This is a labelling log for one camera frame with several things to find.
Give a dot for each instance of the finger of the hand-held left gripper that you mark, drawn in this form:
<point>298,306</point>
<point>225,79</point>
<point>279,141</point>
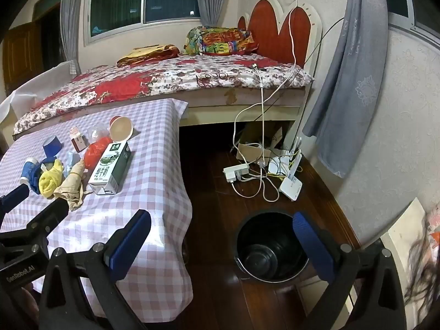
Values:
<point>15,195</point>
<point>51,211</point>

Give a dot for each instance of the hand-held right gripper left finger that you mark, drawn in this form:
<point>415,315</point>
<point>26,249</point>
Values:
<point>130,244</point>

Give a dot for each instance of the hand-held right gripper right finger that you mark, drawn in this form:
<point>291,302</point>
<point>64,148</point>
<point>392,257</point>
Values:
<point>313,251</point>

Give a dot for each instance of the blue cloth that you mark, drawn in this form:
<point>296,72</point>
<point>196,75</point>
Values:
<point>37,178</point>

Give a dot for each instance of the small blue white can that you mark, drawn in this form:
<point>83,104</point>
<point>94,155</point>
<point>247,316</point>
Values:
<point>27,170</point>

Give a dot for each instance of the yellow cloth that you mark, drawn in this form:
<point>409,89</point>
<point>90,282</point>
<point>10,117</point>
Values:
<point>51,180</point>

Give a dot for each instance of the cream paper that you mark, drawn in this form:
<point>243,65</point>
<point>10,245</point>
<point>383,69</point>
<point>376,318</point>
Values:
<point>71,185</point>

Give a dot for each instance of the black trash bin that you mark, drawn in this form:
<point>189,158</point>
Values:
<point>271,247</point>

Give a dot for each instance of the blue paper cup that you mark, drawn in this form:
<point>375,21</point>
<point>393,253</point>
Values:
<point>52,146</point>

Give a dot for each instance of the green white milk carton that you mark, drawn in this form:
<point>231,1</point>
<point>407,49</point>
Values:
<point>110,168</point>

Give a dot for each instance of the red plastic bag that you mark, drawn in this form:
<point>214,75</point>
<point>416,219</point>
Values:
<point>95,153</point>

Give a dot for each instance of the small cigarette box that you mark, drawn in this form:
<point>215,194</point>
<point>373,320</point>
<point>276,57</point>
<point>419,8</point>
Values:
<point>77,140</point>

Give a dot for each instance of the clear plastic bag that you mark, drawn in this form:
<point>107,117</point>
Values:
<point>99,134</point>

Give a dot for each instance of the red paper cup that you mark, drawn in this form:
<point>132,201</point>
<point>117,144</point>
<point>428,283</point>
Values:
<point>120,129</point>

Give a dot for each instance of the pink checkered tablecloth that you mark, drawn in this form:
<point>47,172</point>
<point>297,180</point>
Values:
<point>144,185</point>

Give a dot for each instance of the flat white router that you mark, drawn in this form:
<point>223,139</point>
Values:
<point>291,185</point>

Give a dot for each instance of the white router with antennas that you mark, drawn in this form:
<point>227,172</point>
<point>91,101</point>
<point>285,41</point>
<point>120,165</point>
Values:
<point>276,165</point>

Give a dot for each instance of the white printed box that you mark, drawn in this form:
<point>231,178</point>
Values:
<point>409,227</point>

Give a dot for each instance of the white bed footboard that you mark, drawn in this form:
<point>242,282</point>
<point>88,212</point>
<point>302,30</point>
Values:
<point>31,89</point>

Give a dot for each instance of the white power strip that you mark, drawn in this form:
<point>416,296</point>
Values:
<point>236,172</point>

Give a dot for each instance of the dark tangled strands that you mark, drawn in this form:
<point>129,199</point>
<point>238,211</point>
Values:
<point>424,268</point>

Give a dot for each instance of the brown cardboard box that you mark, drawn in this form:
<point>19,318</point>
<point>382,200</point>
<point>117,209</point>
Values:
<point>251,151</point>

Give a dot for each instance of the brown wooden door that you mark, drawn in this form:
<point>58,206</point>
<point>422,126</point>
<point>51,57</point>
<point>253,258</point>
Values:
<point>24,48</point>

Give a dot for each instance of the red floral bedspread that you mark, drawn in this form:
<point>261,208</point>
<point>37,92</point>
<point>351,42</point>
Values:
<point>154,75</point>

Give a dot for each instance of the long grey patterned curtain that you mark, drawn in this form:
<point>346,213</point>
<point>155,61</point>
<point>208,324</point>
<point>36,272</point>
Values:
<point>350,75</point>

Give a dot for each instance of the grey curtain beside door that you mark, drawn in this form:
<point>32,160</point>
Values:
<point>74,24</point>

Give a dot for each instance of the folded yellow red blanket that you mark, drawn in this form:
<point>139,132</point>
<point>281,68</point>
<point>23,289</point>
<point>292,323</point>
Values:
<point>147,54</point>

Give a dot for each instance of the colourful printed pillow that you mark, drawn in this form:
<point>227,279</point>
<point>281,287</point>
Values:
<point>220,41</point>

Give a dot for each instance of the red and white headboard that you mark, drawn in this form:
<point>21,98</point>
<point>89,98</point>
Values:
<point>271,27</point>

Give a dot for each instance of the sliding glass window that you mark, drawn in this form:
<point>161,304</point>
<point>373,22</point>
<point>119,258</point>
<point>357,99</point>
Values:
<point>137,0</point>

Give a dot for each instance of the small corner window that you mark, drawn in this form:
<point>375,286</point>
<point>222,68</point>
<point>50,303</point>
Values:
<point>398,3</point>

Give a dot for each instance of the beige bed frame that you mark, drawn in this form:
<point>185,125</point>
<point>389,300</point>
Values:
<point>213,111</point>

